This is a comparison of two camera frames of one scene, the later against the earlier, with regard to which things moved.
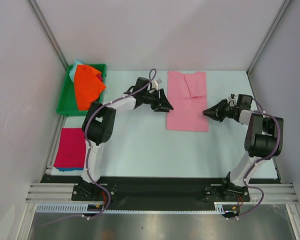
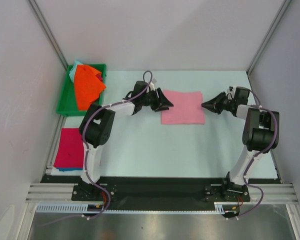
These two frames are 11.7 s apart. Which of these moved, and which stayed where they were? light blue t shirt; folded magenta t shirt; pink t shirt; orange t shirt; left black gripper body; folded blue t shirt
Moved: pink t shirt
Stayed: orange t shirt; folded blue t shirt; folded magenta t shirt; left black gripper body; light blue t shirt
